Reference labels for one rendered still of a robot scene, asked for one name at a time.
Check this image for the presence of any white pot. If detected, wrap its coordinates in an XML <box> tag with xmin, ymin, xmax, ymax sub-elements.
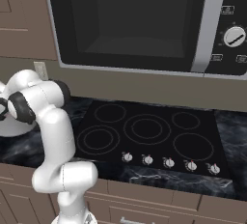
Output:
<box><xmin>0</xmin><ymin>117</ymin><xmax>37</xmax><ymax>138</ymax></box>

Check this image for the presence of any dark glass microwave door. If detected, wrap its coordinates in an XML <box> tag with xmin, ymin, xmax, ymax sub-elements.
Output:
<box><xmin>44</xmin><ymin>0</ymin><xmax>210</xmax><ymax>73</ymax></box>

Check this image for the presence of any black glass hob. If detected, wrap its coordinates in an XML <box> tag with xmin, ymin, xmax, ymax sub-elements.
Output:
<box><xmin>71</xmin><ymin>99</ymin><xmax>233</xmax><ymax>181</ymax></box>

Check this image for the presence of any brown base cupboard door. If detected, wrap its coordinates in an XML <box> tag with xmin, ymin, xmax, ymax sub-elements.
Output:
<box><xmin>0</xmin><ymin>181</ymin><xmax>60</xmax><ymax>224</ymax></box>

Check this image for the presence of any silver drawer handle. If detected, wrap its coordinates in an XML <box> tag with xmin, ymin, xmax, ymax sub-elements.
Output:
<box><xmin>120</xmin><ymin>216</ymin><xmax>156</xmax><ymax>224</ymax></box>

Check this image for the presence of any brown drawer front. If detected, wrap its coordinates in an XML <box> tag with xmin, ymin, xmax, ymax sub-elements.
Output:
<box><xmin>0</xmin><ymin>162</ymin><xmax>39</xmax><ymax>183</ymax></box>
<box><xmin>108</xmin><ymin>205</ymin><xmax>172</xmax><ymax>224</ymax></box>
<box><xmin>196</xmin><ymin>194</ymin><xmax>247</xmax><ymax>224</ymax></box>
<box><xmin>106</xmin><ymin>179</ymin><xmax>175</xmax><ymax>206</ymax></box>

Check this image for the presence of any white microwave dial knob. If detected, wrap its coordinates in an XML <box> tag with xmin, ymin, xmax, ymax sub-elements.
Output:
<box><xmin>223</xmin><ymin>26</ymin><xmax>247</xmax><ymax>48</ymax></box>

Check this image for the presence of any silver microwave door handle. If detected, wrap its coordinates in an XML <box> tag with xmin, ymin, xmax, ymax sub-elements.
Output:
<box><xmin>190</xmin><ymin>0</ymin><xmax>229</xmax><ymax>73</ymax></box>

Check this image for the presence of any white wall socket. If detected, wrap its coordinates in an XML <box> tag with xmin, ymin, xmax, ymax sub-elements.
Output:
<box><xmin>33</xmin><ymin>61</ymin><xmax>49</xmax><ymax>81</ymax></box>

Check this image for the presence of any white hob knob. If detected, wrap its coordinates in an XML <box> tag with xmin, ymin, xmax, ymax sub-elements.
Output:
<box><xmin>162</xmin><ymin>156</ymin><xmax>176</xmax><ymax>169</ymax></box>
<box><xmin>141</xmin><ymin>154</ymin><xmax>154</xmax><ymax>167</ymax></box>
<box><xmin>183</xmin><ymin>159</ymin><xmax>199</xmax><ymax>173</ymax></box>
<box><xmin>122</xmin><ymin>152</ymin><xmax>134</xmax><ymax>163</ymax></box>
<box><xmin>206</xmin><ymin>162</ymin><xmax>222</xmax><ymax>176</ymax></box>

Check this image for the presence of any brown wall cupboard door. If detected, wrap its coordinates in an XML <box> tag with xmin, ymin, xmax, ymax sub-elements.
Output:
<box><xmin>0</xmin><ymin>0</ymin><xmax>59</xmax><ymax>62</ymax></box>

